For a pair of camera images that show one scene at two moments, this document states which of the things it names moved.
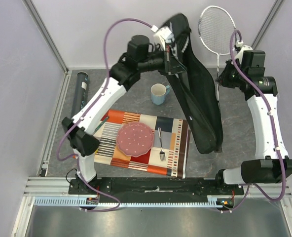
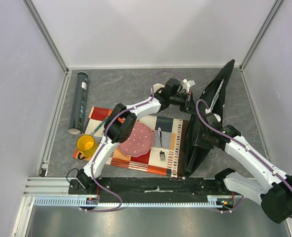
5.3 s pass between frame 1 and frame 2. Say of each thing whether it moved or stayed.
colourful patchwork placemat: stayed
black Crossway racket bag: moved
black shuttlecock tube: stayed
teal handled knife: stayed
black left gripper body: moved
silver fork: stayed
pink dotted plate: stayed
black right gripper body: moved
